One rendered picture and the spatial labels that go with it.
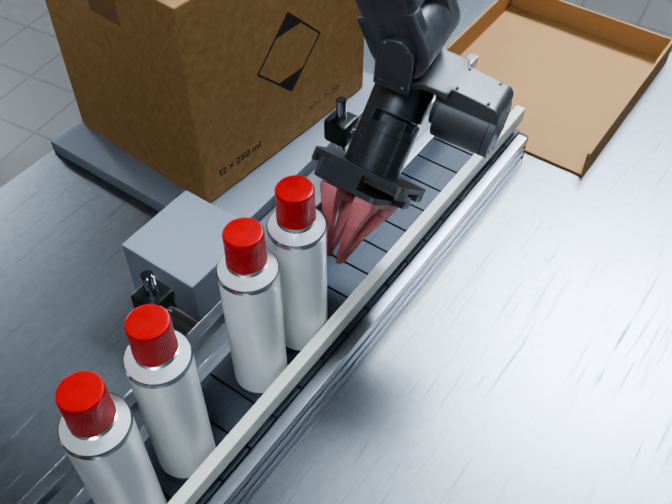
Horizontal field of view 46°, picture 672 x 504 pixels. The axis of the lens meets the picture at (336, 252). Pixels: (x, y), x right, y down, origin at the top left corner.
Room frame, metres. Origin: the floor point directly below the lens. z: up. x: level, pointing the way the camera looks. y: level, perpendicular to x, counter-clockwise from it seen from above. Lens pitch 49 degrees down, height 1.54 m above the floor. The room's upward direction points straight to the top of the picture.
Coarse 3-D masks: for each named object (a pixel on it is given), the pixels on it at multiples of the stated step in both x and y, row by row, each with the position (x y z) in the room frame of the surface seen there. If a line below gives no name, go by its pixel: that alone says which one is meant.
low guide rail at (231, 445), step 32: (512, 128) 0.75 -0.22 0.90; (480, 160) 0.68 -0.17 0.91; (448, 192) 0.63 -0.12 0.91; (416, 224) 0.58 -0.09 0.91; (384, 256) 0.53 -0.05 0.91; (320, 352) 0.42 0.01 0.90; (288, 384) 0.38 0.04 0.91; (256, 416) 0.35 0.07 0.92; (224, 448) 0.32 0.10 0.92; (192, 480) 0.29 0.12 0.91
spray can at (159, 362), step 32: (128, 320) 0.33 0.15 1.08; (160, 320) 0.33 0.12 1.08; (128, 352) 0.33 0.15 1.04; (160, 352) 0.31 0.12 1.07; (192, 352) 0.33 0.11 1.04; (160, 384) 0.30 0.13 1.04; (192, 384) 0.32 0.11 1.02; (160, 416) 0.30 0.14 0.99; (192, 416) 0.31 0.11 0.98; (160, 448) 0.31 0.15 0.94; (192, 448) 0.31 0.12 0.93
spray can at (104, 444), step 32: (64, 384) 0.28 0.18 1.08; (96, 384) 0.28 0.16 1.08; (64, 416) 0.26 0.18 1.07; (96, 416) 0.26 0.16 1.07; (128, 416) 0.28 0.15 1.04; (64, 448) 0.25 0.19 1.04; (96, 448) 0.25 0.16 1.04; (128, 448) 0.26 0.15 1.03; (96, 480) 0.25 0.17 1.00; (128, 480) 0.25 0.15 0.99
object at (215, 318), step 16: (320, 208) 0.56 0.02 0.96; (208, 320) 0.42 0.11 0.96; (224, 320) 0.43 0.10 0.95; (192, 336) 0.40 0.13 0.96; (208, 336) 0.41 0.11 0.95; (128, 400) 0.34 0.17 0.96; (64, 464) 0.28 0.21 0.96; (48, 480) 0.27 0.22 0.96; (64, 480) 0.27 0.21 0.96; (32, 496) 0.25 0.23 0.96; (48, 496) 0.26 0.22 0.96
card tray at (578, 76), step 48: (528, 0) 1.11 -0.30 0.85; (480, 48) 1.01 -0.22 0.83; (528, 48) 1.01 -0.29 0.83; (576, 48) 1.01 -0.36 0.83; (624, 48) 1.01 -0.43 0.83; (528, 96) 0.90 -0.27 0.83; (576, 96) 0.90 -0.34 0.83; (624, 96) 0.90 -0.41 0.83; (528, 144) 0.80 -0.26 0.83; (576, 144) 0.80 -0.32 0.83
